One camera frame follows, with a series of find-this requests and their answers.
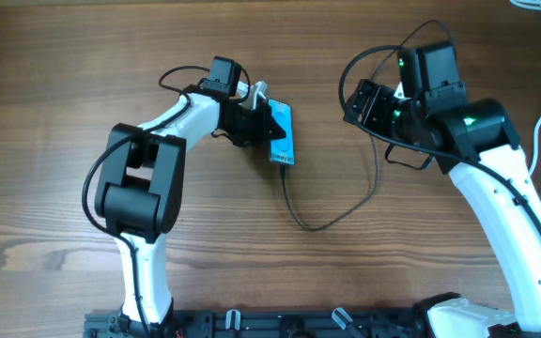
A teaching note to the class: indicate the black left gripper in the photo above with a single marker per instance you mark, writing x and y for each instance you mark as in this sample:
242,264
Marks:
264,124

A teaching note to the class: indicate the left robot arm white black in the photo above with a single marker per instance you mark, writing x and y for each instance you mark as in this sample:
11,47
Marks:
141,176

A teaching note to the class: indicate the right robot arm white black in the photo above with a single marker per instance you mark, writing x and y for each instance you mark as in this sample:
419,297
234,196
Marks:
477,146

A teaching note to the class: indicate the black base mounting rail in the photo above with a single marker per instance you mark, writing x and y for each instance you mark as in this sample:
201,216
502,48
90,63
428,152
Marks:
340,322

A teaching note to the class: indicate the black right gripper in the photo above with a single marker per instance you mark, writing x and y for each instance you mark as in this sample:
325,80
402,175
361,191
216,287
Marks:
382,98

